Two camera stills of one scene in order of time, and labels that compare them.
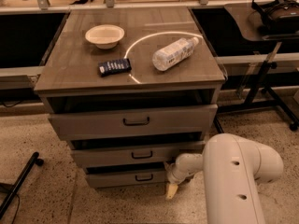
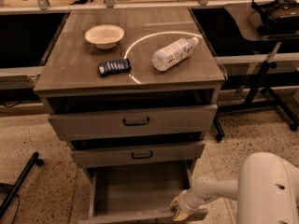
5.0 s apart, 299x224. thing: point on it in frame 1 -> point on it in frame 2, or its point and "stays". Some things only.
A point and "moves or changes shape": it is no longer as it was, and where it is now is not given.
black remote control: (114, 66) stays
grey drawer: (126, 178) moves or changes shape
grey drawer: (134, 122) stays
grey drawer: (132, 156) stays
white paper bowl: (105, 36) stays
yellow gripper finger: (172, 189) -> (179, 217)
